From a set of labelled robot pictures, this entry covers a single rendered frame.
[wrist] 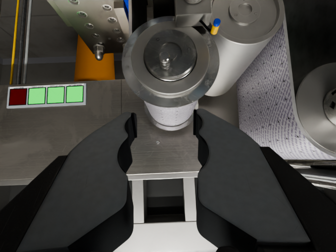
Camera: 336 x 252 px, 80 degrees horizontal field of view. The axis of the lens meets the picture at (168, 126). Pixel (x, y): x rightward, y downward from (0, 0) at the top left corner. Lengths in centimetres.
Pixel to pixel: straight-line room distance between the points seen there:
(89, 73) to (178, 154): 164
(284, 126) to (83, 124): 54
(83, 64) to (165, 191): 172
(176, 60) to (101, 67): 188
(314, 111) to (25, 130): 73
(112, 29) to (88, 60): 156
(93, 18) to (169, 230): 61
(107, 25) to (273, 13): 42
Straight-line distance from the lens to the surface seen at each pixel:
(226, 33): 35
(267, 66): 42
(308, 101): 36
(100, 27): 65
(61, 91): 73
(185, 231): 65
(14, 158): 78
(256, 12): 38
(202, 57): 31
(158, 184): 69
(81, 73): 217
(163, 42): 31
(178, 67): 29
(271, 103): 40
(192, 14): 32
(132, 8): 39
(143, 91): 30
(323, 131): 36
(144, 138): 62
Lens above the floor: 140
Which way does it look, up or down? 9 degrees down
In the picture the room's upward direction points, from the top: 177 degrees clockwise
